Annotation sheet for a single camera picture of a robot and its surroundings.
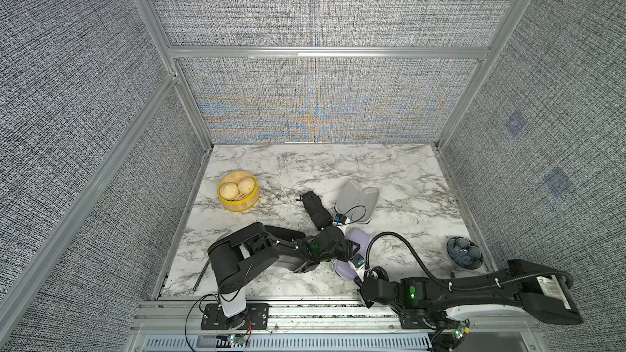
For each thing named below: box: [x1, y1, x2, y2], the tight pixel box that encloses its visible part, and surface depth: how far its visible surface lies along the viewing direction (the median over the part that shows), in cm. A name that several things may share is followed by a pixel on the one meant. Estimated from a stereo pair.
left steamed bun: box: [218, 181, 240, 202], surface depth 99 cm
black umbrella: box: [302, 190, 334, 231], surface depth 97 cm
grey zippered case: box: [264, 224, 307, 241], surface depth 93 cm
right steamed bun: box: [237, 176, 256, 194], surface depth 100 cm
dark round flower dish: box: [446, 236, 484, 270], surface depth 85 cm
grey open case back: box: [335, 179, 380, 224], surface depth 103 cm
